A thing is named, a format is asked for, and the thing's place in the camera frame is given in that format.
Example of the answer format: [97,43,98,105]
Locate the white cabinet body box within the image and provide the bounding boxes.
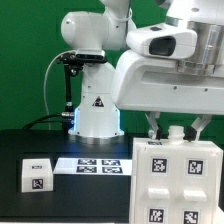
[129,126,224,224]

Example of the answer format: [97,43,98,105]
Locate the black table cables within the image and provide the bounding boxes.
[22,49,79,132]

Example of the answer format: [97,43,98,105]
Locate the white marker sheet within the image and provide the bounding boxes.
[53,158,132,176]

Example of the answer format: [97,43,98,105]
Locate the white cabinet top block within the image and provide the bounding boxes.
[21,158,53,193]

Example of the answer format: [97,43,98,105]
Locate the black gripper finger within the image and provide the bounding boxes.
[145,111,162,139]
[186,115,212,141]

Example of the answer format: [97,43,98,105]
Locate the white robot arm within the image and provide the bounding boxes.
[61,0,224,116]

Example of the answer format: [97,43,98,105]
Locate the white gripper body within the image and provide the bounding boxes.
[111,50,224,115]

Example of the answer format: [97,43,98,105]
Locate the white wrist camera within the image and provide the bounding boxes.
[126,23,197,59]

